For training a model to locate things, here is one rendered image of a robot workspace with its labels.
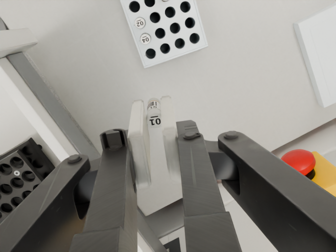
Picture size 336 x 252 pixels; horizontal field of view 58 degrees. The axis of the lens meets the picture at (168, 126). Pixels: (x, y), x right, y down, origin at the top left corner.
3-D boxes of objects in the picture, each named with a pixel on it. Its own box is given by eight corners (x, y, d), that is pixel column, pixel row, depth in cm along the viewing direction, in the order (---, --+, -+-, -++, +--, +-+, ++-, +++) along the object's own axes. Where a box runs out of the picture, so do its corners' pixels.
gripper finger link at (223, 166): (180, 158, 13) (248, 148, 13) (174, 121, 18) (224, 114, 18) (184, 188, 14) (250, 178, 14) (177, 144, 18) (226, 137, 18)
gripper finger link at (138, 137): (151, 188, 16) (137, 190, 16) (149, 138, 22) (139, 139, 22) (142, 134, 15) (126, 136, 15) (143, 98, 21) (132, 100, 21)
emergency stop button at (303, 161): (270, 157, 37) (284, 173, 33) (301, 141, 36) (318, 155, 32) (280, 176, 38) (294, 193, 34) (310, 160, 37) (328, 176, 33)
